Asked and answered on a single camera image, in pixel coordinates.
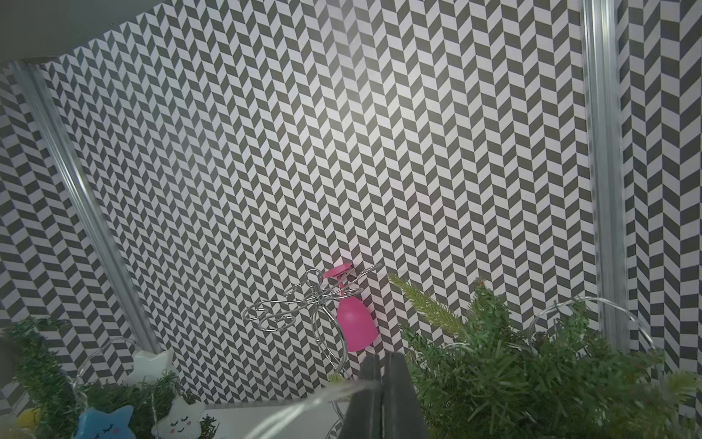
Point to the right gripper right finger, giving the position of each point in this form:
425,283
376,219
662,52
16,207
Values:
403,418

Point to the left green christmas tree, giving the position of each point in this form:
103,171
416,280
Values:
82,384

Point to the right green fern tree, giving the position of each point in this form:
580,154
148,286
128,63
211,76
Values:
526,373

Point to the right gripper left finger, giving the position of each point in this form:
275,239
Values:
364,413

